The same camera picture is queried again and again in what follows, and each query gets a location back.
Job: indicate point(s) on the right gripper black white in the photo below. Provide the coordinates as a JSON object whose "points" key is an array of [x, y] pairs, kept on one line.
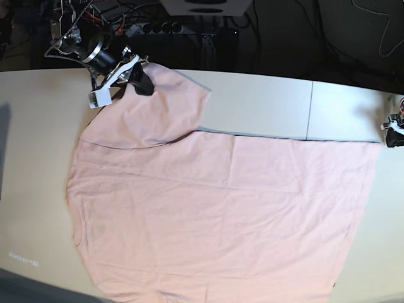
{"points": [[106, 53]]}

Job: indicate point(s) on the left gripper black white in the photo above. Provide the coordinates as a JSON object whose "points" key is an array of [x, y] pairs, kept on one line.
{"points": [[395, 122]]}

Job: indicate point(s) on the pink T-shirt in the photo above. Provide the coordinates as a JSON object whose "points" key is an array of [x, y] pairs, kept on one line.
{"points": [[163, 212]]}

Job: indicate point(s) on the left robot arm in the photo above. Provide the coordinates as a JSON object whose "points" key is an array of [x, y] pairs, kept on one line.
{"points": [[393, 105]]}

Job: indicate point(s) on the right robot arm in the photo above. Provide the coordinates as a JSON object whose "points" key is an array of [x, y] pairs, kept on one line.
{"points": [[82, 33]]}

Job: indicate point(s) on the white power strip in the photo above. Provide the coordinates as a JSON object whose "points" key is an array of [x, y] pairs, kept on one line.
{"points": [[154, 28]]}

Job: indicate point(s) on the grey box with oval hole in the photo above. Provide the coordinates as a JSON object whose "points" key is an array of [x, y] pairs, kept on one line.
{"points": [[207, 7]]}

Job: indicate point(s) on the black aluminium table leg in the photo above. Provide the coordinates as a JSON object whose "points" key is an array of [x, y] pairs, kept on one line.
{"points": [[208, 52]]}

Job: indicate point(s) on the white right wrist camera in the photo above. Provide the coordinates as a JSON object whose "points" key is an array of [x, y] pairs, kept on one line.
{"points": [[99, 98]]}

